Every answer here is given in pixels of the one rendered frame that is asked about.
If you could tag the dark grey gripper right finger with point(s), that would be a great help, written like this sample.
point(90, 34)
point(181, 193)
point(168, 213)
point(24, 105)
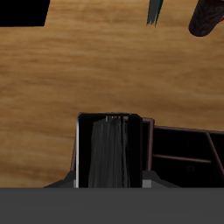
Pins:
point(154, 181)

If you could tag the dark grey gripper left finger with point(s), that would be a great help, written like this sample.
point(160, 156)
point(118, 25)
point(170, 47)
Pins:
point(65, 182)

